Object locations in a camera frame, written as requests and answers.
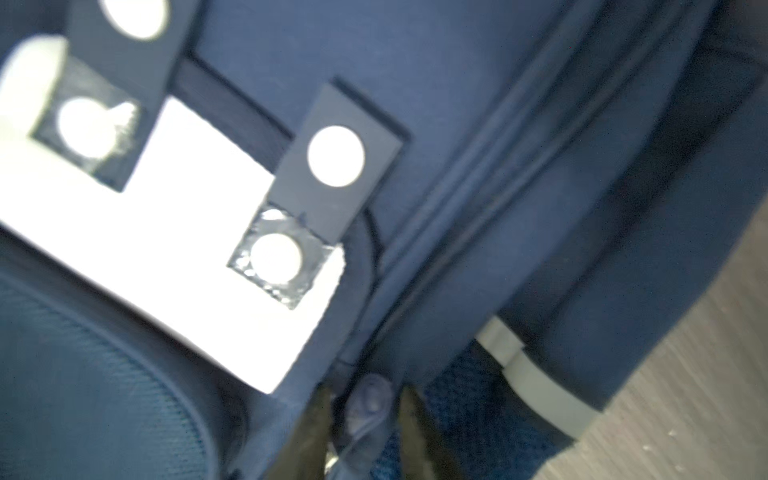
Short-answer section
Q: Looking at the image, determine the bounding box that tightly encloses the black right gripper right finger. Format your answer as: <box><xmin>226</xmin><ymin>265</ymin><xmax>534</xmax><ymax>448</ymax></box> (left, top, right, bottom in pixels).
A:
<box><xmin>397</xmin><ymin>385</ymin><xmax>465</xmax><ymax>480</ymax></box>

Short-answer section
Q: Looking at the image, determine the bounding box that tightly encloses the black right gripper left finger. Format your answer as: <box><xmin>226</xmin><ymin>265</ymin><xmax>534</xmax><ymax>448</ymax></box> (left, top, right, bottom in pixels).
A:
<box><xmin>265</xmin><ymin>384</ymin><xmax>333</xmax><ymax>480</ymax></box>

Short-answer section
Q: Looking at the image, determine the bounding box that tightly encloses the navy blue backpack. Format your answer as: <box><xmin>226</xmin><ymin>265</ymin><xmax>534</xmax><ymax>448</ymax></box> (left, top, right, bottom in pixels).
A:
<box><xmin>1</xmin><ymin>1</ymin><xmax>767</xmax><ymax>479</ymax></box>

